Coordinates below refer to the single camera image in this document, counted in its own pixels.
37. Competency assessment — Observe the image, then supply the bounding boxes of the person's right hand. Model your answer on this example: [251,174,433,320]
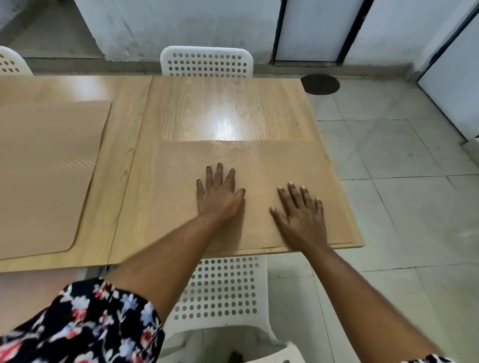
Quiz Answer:
[269,182,329,252]

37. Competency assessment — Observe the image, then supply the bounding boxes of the person's left hand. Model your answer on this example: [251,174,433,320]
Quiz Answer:
[196,163,246,222]

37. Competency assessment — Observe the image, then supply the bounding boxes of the person's right forearm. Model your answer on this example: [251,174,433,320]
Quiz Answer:
[299,243,446,363]

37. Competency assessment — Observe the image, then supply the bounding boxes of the person's left forearm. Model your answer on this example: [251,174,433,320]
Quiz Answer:
[104,214,236,325]

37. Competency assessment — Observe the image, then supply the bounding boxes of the tan textured placemat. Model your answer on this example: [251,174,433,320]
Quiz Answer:
[0,100,113,261]
[151,140,355,252]

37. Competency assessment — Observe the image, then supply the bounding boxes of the white perforated plastic chair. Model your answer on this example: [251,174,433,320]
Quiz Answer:
[0,46,34,77]
[157,255,307,363]
[160,46,254,78]

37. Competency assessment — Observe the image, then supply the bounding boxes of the dark round floor drain cover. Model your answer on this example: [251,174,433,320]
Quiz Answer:
[300,74,341,95]

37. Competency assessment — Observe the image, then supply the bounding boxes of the floral black left sleeve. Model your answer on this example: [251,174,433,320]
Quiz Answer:
[0,278,165,363]

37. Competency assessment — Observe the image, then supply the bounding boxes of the floral black sleeve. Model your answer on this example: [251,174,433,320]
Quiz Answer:
[0,278,165,363]
[402,354,455,363]

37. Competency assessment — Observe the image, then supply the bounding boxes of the floral black right sleeve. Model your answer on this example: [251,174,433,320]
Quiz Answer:
[402,354,455,363]

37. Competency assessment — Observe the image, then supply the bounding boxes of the white door with black frame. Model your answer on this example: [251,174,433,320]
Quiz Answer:
[270,0,375,65]
[416,4,479,142]

